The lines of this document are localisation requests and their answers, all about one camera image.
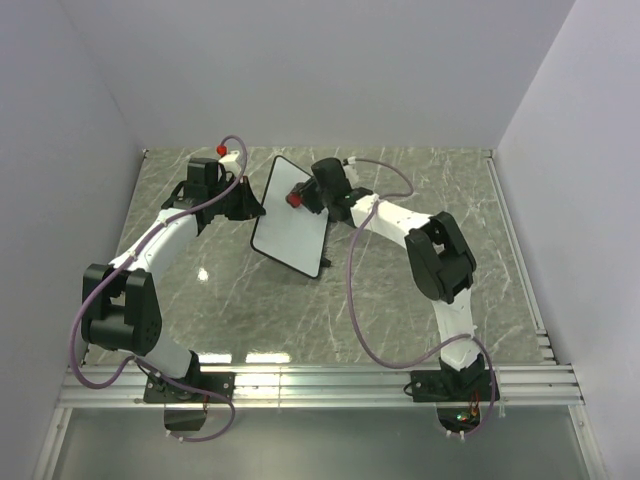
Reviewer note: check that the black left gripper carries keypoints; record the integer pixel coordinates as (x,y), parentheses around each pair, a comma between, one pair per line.
(250,207)

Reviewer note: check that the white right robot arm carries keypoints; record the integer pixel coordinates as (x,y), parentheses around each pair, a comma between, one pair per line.
(441,261)

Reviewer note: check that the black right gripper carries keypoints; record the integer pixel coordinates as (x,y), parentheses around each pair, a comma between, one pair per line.
(308,187)

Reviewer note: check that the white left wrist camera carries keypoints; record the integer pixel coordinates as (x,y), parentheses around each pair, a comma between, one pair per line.
(233,161)

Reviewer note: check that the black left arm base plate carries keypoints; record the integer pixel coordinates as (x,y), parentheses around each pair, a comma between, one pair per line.
(216,388)

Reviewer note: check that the aluminium mounting rail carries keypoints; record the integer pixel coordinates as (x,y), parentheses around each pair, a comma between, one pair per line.
(335,386)

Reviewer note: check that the small white whiteboard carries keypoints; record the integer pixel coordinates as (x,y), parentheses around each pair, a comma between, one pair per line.
(291,236)

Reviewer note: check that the red bone-shaped eraser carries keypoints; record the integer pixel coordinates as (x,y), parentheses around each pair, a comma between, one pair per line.
(294,200)

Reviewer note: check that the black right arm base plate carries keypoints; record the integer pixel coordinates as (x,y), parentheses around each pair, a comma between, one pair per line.
(440,385)

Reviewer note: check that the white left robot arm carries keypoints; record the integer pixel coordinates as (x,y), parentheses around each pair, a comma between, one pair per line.
(120,308)

